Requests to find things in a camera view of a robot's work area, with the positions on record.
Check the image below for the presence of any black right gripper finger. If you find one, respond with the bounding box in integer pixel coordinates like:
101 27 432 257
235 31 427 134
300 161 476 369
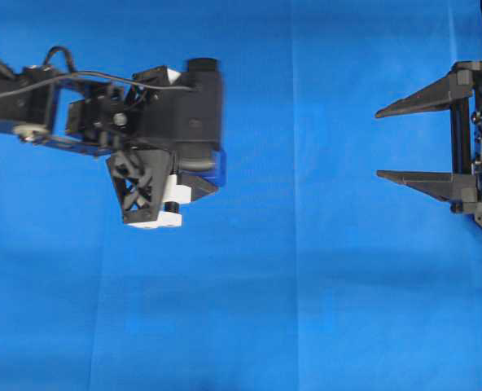
375 69 474 118
376 170 477 203

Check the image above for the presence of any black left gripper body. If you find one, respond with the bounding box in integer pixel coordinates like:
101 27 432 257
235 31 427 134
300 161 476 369
65 66 220 227

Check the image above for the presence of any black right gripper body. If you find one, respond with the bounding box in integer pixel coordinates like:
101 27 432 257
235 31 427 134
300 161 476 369
449 61 482 213

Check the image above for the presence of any blue cube block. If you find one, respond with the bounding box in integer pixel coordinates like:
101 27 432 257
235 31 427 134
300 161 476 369
213 149 227 187

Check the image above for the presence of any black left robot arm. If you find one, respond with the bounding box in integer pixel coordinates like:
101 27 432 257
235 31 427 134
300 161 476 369
0 51 226 229

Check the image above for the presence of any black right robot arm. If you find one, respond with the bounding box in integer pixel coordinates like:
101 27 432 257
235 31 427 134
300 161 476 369
375 2 482 229

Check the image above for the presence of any blue table mat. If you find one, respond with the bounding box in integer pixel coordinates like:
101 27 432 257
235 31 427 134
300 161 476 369
0 1 482 390

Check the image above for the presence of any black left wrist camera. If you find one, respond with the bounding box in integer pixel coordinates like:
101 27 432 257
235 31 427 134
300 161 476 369
177 58 223 172

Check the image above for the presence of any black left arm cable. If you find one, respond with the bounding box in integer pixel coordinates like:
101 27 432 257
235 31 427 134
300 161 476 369
0 46 193 103

